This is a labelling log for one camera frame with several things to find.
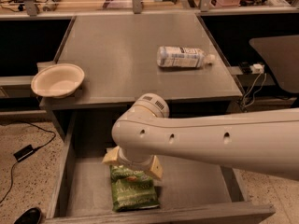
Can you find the grey counter cabinet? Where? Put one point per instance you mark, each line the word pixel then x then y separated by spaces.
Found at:
pixel 118 56

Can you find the black shoe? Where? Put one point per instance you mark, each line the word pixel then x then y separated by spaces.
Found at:
pixel 30 216

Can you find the white plastic bottle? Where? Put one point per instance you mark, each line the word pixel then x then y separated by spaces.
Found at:
pixel 181 57

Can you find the grey open drawer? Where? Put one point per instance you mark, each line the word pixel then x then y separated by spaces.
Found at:
pixel 90 192

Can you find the black power adapter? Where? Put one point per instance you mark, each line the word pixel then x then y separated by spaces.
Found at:
pixel 24 153

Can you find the white wall plug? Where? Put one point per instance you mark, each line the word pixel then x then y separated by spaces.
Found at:
pixel 257 68

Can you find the white paper bowl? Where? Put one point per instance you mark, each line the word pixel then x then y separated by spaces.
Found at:
pixel 57 81

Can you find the black handheld tool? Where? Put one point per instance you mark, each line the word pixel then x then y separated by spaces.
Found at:
pixel 51 5

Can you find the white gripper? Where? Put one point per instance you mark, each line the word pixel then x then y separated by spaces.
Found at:
pixel 135 161

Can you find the green jalapeno chip bag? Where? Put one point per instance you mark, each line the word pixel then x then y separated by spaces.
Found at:
pixel 132 190

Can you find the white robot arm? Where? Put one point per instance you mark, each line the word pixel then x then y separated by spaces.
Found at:
pixel 264 142

